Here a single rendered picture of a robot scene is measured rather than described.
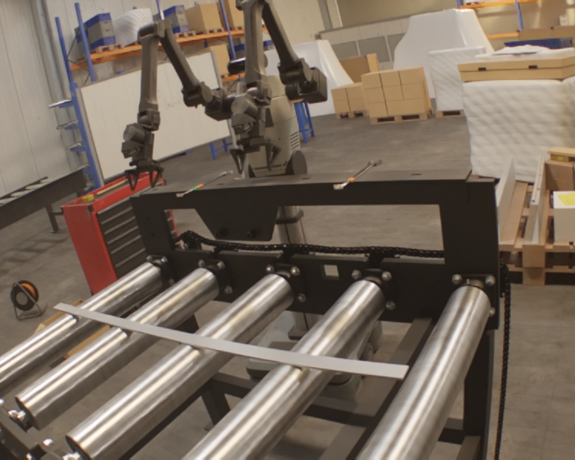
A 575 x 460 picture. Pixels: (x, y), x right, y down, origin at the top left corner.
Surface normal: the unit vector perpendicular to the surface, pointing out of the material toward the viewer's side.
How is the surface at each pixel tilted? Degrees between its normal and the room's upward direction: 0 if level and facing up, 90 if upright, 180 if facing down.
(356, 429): 0
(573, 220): 90
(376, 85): 90
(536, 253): 90
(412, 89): 90
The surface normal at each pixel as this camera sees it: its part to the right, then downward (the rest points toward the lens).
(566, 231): -0.50, 0.40
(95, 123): 0.52, 0.18
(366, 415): -0.22, -0.92
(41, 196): 0.84, 0.00
